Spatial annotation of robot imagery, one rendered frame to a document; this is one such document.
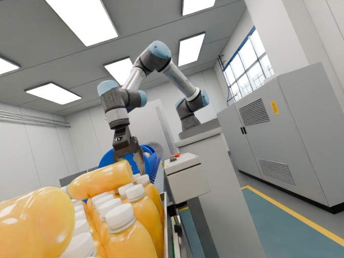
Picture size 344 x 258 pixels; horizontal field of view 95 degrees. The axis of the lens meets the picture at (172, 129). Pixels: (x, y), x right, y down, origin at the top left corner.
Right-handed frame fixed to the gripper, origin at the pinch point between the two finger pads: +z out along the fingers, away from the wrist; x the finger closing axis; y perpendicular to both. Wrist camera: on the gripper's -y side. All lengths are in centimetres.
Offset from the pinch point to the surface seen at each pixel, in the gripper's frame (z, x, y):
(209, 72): -214, -267, 528
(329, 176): 75, -154, 94
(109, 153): -12.4, 17.4, 34.5
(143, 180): 0.4, -3.7, -7.9
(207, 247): 26.4, -15.0, -4.6
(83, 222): -0.6, 2.1, -30.3
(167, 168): -1.2, -11.5, -12.6
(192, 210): 14.7, -14.5, -4.6
